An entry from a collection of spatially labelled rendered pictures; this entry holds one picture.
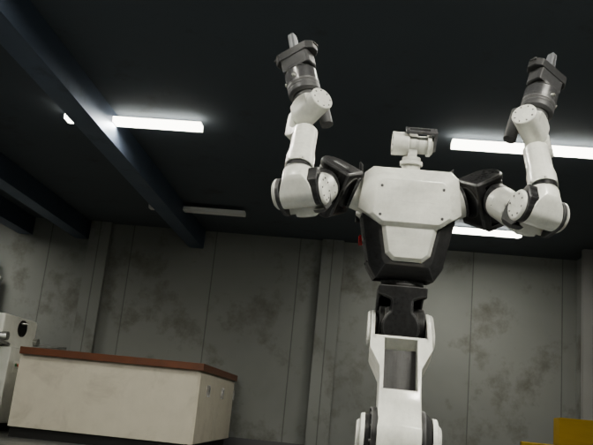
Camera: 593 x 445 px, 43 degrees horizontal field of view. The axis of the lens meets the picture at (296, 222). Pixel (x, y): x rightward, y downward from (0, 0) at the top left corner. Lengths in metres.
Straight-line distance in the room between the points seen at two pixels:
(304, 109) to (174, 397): 6.22
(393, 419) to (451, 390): 8.57
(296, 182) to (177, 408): 6.28
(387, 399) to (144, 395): 6.32
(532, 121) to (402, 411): 0.79
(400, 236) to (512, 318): 8.64
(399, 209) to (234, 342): 8.53
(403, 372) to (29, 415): 6.75
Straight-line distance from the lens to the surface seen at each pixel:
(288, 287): 10.46
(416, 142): 2.11
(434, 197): 2.02
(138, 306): 10.78
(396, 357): 1.97
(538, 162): 1.95
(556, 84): 2.16
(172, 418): 7.98
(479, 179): 2.11
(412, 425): 1.81
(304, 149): 1.86
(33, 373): 8.44
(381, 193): 2.01
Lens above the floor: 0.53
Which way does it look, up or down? 14 degrees up
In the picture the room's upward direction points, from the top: 6 degrees clockwise
